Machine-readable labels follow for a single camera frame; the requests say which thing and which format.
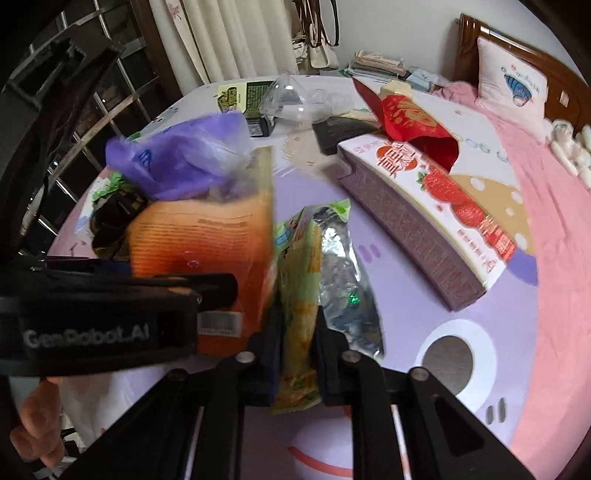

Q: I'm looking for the green plastic wrapper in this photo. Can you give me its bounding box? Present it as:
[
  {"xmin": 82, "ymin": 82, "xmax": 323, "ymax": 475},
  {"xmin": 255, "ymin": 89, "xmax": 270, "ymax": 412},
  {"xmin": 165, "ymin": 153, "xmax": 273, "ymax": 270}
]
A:
[{"xmin": 91, "ymin": 173, "xmax": 137, "ymax": 201}]

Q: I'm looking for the black flat box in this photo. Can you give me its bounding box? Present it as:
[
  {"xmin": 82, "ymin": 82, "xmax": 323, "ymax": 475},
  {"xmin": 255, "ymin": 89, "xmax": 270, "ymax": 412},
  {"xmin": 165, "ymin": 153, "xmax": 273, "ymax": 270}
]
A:
[{"xmin": 312, "ymin": 115, "xmax": 380, "ymax": 156}]

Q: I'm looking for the white plush toy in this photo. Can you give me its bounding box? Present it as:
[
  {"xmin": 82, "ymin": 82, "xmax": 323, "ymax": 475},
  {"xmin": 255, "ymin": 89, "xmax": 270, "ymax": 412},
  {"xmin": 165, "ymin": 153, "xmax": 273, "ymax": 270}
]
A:
[{"xmin": 546, "ymin": 119, "xmax": 591, "ymax": 188}]

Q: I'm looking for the white pink strawberry carton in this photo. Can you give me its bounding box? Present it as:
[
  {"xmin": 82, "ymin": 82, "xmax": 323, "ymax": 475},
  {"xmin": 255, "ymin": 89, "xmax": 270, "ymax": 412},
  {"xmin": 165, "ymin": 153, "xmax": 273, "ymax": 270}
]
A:
[{"xmin": 336, "ymin": 133, "xmax": 519, "ymax": 311}]

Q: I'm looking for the purple plastic bag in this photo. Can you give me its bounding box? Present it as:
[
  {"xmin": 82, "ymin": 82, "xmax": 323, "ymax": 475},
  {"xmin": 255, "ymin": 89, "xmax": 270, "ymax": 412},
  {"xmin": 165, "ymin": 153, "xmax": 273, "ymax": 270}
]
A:
[{"xmin": 105, "ymin": 112, "xmax": 254, "ymax": 203}]

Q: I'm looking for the green yellow cardboard box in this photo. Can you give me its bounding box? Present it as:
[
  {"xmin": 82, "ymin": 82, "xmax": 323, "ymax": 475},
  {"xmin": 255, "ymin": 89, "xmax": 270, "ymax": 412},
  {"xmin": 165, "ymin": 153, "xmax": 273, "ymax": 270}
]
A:
[{"xmin": 216, "ymin": 80, "xmax": 276, "ymax": 114}]

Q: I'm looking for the orange paper bag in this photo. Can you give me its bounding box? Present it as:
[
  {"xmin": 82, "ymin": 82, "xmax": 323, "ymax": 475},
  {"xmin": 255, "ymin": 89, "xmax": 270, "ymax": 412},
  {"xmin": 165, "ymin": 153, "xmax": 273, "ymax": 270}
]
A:
[{"xmin": 127, "ymin": 147, "xmax": 277, "ymax": 358}]

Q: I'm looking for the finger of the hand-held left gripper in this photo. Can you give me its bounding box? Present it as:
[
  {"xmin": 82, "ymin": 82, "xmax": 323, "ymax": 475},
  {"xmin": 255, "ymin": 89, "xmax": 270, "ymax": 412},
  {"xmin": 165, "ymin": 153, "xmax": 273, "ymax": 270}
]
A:
[
  {"xmin": 0, "ymin": 36, "xmax": 126, "ymax": 259},
  {"xmin": 134, "ymin": 272, "xmax": 240, "ymax": 311}
]

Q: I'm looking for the dark crumpled wrapper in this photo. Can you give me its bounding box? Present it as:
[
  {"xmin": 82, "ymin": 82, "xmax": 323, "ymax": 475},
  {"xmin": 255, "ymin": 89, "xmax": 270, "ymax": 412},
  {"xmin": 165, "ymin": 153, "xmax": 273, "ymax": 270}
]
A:
[{"xmin": 90, "ymin": 188, "xmax": 149, "ymax": 261}]

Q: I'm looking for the pink white printed pillow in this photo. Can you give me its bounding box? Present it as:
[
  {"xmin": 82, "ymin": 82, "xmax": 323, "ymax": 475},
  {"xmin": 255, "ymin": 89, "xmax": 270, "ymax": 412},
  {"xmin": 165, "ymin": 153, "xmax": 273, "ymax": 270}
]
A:
[{"xmin": 475, "ymin": 36, "xmax": 551, "ymax": 140}]

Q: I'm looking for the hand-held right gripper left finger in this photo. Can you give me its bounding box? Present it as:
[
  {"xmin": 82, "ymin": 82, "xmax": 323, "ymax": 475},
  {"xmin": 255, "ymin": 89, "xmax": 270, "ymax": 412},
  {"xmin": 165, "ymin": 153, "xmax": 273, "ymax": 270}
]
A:
[{"xmin": 60, "ymin": 305, "xmax": 284, "ymax": 480}]

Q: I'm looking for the light blue tissue box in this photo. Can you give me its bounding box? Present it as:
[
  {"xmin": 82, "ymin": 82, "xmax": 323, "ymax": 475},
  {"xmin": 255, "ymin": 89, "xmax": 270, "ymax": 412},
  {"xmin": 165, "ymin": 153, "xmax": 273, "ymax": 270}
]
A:
[{"xmin": 407, "ymin": 68, "xmax": 446, "ymax": 92}]

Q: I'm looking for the red paper envelope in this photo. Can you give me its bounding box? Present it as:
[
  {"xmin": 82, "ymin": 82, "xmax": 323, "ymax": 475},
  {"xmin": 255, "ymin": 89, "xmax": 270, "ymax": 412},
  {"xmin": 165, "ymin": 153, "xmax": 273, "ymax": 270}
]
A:
[{"xmin": 352, "ymin": 78, "xmax": 459, "ymax": 171}]

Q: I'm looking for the stack of papers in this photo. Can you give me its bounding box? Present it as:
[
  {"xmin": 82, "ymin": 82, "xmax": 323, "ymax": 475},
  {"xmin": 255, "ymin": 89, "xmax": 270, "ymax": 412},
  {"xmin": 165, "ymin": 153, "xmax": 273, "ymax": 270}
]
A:
[{"xmin": 345, "ymin": 50, "xmax": 409, "ymax": 80}]

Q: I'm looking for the person's left hand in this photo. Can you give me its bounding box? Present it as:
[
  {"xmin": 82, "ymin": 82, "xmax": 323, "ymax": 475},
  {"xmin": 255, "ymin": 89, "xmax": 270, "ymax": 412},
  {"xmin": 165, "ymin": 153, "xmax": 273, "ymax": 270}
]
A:
[{"xmin": 9, "ymin": 379, "xmax": 66, "ymax": 468}]

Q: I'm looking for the pink bedsheet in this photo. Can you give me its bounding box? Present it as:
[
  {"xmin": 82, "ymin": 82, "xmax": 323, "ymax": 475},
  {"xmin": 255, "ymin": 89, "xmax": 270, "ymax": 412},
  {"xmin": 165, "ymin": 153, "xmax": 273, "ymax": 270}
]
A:
[{"xmin": 431, "ymin": 80, "xmax": 591, "ymax": 480}]

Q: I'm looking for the cream handbag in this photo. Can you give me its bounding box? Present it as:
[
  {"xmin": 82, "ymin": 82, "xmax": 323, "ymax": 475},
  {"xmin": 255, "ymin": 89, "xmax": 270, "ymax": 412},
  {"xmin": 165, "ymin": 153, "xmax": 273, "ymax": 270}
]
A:
[{"xmin": 293, "ymin": 0, "xmax": 343, "ymax": 71}]

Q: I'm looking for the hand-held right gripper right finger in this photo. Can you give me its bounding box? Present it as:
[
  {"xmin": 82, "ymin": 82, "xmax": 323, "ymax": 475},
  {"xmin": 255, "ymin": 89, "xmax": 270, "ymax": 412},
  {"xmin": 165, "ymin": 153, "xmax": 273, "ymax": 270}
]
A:
[{"xmin": 315, "ymin": 305, "xmax": 536, "ymax": 480}]

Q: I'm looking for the small black packet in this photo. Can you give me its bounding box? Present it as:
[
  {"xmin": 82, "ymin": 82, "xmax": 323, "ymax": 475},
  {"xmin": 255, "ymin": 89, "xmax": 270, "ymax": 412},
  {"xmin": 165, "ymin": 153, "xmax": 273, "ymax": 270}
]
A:
[{"xmin": 248, "ymin": 117, "xmax": 278, "ymax": 138}]

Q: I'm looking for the clear plastic wrapper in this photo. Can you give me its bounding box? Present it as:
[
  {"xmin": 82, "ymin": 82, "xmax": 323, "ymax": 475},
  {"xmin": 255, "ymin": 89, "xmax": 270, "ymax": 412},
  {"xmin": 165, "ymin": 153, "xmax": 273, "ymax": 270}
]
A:
[{"xmin": 259, "ymin": 75, "xmax": 334, "ymax": 124}]

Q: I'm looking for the wooden headboard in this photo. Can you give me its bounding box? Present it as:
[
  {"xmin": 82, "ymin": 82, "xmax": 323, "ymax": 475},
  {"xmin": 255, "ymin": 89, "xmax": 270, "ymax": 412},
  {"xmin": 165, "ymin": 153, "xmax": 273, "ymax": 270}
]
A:
[{"xmin": 454, "ymin": 13, "xmax": 591, "ymax": 137}]

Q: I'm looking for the metal window grille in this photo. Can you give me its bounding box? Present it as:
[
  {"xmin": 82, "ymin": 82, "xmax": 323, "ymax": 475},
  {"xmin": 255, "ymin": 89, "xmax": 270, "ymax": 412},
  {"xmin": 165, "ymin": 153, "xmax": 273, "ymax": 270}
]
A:
[{"xmin": 9, "ymin": 9, "xmax": 160, "ymax": 252}]

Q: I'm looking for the green snack wrapper silver lining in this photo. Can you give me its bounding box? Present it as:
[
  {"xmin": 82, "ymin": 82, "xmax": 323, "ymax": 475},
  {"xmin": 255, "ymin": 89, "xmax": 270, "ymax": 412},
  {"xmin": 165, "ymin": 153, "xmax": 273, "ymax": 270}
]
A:
[{"xmin": 271, "ymin": 198, "xmax": 386, "ymax": 415}]

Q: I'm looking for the cream curtain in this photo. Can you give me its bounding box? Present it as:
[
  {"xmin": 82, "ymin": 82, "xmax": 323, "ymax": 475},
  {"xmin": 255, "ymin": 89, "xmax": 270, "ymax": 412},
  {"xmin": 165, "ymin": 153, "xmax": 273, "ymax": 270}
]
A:
[{"xmin": 150, "ymin": 0, "xmax": 300, "ymax": 95}]

